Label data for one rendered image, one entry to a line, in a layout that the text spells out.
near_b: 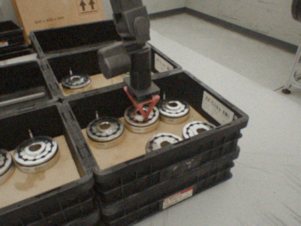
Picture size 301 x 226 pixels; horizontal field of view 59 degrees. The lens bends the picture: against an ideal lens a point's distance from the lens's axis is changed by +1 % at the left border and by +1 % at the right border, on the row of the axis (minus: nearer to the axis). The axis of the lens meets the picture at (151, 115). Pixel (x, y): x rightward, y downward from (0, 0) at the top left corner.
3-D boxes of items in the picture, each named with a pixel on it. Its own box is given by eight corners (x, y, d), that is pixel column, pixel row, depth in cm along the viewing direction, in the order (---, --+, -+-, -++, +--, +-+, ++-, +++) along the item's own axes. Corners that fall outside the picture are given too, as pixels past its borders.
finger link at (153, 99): (138, 125, 73) (136, 98, 67) (128, 111, 78) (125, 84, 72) (160, 118, 75) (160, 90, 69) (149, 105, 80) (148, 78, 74)
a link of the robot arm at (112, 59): (147, 14, 59) (129, 16, 66) (100, 27, 54) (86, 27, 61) (157, 67, 64) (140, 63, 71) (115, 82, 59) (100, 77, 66)
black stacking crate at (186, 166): (181, 99, 93) (184, 70, 86) (242, 153, 72) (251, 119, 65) (69, 134, 78) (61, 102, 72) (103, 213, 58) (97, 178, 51)
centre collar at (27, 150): (43, 140, 69) (43, 138, 69) (48, 152, 66) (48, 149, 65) (23, 146, 67) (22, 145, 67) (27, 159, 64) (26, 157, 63)
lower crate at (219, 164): (180, 123, 100) (182, 97, 93) (235, 179, 79) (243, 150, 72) (74, 160, 85) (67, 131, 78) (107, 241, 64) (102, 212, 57)
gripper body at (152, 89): (138, 103, 67) (136, 77, 63) (122, 83, 74) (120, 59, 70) (160, 95, 70) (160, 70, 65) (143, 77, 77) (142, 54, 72)
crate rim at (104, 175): (184, 75, 88) (184, 68, 86) (250, 125, 66) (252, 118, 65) (62, 107, 73) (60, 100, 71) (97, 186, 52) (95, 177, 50)
